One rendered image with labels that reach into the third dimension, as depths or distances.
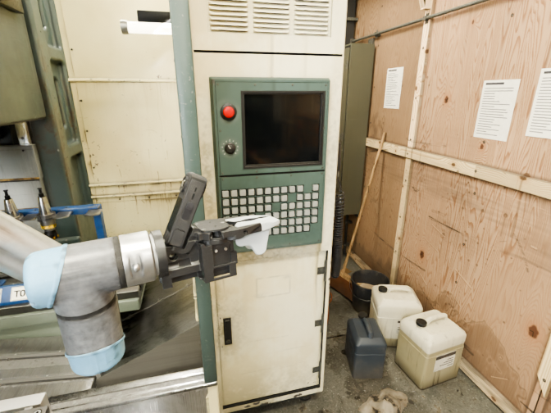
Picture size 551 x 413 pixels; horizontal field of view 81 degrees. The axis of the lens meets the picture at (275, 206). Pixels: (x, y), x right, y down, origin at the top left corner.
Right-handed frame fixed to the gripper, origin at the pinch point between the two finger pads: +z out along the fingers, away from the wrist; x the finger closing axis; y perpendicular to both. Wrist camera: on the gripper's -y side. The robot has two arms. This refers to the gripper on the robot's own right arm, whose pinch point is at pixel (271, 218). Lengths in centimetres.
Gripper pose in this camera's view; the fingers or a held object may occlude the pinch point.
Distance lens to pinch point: 57.1
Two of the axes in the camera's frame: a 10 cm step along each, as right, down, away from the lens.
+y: 0.6, 9.8, 2.1
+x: 4.7, 1.6, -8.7
